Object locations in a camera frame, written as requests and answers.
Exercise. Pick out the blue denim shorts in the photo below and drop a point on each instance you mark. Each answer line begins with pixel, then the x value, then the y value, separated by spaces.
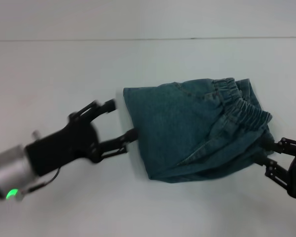
pixel 162 128

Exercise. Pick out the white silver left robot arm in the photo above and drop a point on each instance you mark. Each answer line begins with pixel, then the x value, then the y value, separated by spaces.
pixel 7 168

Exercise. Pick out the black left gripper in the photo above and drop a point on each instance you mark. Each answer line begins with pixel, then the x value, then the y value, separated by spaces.
pixel 69 145

